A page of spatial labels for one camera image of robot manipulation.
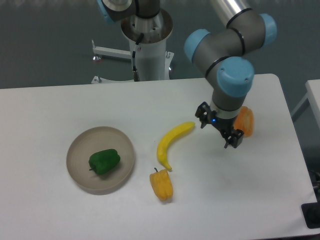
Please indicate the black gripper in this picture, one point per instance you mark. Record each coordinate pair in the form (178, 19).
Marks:
(223, 121)

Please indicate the green bell pepper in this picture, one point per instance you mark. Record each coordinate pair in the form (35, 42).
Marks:
(104, 161)

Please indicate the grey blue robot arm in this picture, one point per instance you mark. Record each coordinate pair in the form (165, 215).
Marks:
(218, 57)

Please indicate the yellow bell pepper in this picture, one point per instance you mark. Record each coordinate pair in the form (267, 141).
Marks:
(161, 184)

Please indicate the beige round plate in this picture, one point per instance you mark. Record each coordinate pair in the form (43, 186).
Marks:
(93, 141)

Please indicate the yellow banana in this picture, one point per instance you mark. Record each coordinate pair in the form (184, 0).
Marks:
(169, 138)

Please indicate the white side table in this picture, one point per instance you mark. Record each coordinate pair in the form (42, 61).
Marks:
(310, 99)

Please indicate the black device at edge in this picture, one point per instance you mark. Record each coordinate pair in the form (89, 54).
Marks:
(311, 214)

